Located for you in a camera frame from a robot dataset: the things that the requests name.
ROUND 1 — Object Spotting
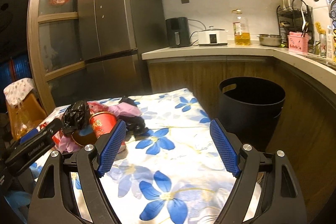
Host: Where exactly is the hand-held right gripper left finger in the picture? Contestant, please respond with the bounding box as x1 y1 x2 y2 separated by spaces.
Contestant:
28 119 127 224

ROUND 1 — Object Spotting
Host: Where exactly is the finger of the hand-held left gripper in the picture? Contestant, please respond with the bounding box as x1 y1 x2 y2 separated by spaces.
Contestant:
20 118 63 144

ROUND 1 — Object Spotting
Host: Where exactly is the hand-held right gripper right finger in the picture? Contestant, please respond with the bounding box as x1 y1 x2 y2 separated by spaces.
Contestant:
209 118 307 224

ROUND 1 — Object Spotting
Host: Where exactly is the red can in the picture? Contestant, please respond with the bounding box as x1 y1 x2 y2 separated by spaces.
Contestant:
72 111 118 147

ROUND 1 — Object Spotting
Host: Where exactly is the pink plastic bag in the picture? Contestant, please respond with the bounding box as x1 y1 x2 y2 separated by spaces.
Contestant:
58 102 142 153

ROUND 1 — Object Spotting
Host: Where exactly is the black trash bin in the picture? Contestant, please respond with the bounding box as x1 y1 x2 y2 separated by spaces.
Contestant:
218 77 286 151

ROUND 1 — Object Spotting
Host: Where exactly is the small black plastic bag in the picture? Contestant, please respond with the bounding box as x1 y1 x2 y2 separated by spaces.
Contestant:
62 101 91 135

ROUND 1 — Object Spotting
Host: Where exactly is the chair with yellow bag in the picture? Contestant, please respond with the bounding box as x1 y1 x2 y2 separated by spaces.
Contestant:
7 94 48 140

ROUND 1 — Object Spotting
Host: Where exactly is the long black plastic bag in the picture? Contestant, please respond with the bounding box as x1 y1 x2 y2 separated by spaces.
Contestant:
119 96 149 136

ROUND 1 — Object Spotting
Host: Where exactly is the red and white wrapper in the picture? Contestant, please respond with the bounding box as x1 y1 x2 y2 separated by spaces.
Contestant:
87 101 111 114

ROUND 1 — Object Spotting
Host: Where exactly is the dotted white cloth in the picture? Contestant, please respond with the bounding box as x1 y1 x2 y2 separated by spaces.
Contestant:
4 78 35 105

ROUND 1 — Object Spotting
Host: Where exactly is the blue cloth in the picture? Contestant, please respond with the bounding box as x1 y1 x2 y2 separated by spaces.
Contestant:
5 190 32 207

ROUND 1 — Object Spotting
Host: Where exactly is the blue ribbed object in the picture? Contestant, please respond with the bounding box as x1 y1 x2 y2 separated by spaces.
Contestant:
0 56 29 83

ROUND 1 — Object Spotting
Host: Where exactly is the wooden kitchen counter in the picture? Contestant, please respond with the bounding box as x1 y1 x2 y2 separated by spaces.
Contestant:
142 44 336 188

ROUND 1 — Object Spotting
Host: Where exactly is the wooden glass door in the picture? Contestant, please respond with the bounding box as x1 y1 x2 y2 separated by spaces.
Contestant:
27 0 95 114

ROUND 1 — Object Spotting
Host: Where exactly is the white electric cooker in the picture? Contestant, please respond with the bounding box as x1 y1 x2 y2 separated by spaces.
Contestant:
198 26 228 46

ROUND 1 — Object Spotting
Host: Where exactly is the cooking oil bottle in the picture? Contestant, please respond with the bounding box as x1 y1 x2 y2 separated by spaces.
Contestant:
231 9 252 46

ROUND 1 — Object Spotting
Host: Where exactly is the steel bowl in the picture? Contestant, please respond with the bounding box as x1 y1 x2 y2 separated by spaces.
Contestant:
257 34 283 47

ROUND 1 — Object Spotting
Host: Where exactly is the black air fryer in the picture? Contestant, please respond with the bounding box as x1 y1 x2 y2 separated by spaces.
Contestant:
165 17 192 48

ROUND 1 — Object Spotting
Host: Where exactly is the pink utensil basket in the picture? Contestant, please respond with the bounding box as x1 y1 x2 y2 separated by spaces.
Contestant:
287 32 310 54

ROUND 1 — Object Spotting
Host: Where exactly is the grey refrigerator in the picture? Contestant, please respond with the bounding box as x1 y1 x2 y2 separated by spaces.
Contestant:
77 0 164 93

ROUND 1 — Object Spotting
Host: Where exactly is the black dish rack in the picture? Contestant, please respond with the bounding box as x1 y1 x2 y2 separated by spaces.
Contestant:
276 0 315 48

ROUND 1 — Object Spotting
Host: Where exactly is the black power cable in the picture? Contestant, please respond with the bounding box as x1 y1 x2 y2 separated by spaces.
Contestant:
188 19 210 46

